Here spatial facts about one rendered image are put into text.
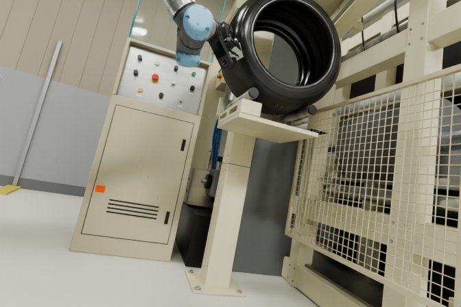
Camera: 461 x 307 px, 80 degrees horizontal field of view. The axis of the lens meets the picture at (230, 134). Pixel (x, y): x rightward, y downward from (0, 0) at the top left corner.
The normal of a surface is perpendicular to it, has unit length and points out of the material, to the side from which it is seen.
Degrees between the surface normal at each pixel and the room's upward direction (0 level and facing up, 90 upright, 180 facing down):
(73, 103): 90
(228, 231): 90
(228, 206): 90
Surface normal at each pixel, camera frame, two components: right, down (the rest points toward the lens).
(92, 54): 0.44, -0.07
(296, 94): 0.29, 0.08
